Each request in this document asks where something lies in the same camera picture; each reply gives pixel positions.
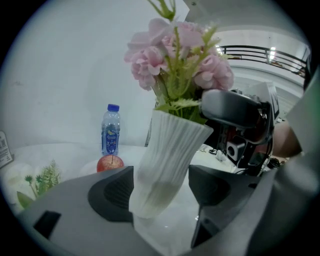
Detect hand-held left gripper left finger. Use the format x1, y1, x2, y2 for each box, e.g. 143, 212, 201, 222
18, 165, 161, 256

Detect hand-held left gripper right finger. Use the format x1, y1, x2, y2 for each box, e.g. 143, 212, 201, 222
188, 164, 279, 249

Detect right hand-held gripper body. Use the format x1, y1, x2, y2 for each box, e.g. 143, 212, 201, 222
214, 81, 280, 174

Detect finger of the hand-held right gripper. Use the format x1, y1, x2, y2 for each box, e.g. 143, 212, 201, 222
200, 88, 264, 130

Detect white flowers with green leaves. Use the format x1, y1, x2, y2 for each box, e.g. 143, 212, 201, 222
7, 158, 62, 210

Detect tall white ribbed vase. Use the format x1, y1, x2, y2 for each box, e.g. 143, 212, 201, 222
128, 109, 215, 220

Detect pink flowers bunch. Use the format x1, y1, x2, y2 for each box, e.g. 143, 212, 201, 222
124, 0, 235, 126

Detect person's right forearm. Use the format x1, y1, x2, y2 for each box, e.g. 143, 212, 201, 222
273, 123, 303, 158

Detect black metal railing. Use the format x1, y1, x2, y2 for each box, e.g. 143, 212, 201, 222
217, 44, 311, 76

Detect white curved table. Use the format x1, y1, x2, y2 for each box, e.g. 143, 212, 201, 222
0, 142, 241, 256

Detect red apple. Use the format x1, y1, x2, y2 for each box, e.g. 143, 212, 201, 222
96, 154, 125, 173

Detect blue-capped water bottle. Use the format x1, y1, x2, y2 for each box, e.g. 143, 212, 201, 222
101, 103, 121, 157

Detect small white sign card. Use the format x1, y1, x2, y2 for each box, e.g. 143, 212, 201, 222
0, 129, 15, 170

